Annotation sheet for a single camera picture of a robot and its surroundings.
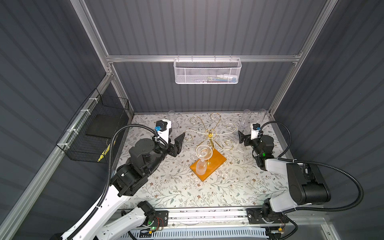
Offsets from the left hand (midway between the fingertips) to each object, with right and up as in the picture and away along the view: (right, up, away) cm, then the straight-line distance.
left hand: (178, 132), depth 60 cm
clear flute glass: (+41, +3, +39) cm, 56 cm away
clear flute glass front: (+11, -9, +1) cm, 14 cm away
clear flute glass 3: (+38, -12, +39) cm, 56 cm away
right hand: (+39, 0, +29) cm, 49 cm away
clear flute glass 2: (+48, +9, +30) cm, 57 cm away
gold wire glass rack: (+14, -1, +8) cm, 16 cm away
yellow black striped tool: (-35, -10, +7) cm, 37 cm away
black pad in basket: (-38, +3, +13) cm, 40 cm away
